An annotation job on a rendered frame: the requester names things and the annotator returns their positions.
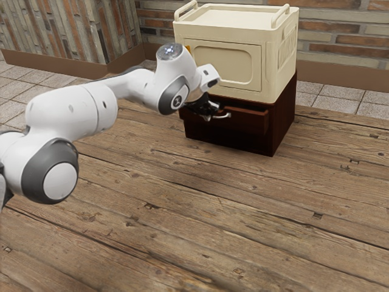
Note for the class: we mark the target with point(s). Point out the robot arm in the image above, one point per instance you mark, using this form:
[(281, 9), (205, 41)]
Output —
[(91, 103)]

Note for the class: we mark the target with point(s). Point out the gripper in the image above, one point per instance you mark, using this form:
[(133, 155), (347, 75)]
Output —
[(198, 104)]

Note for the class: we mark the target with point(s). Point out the cream box with lid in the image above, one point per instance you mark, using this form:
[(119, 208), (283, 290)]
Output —
[(240, 51)]

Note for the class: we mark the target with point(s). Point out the dark brown wooden cabinet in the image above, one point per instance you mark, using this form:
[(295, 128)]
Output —
[(273, 127)]

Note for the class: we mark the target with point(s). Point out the dark brown cabinet drawer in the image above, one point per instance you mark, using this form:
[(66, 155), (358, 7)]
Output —
[(240, 117)]

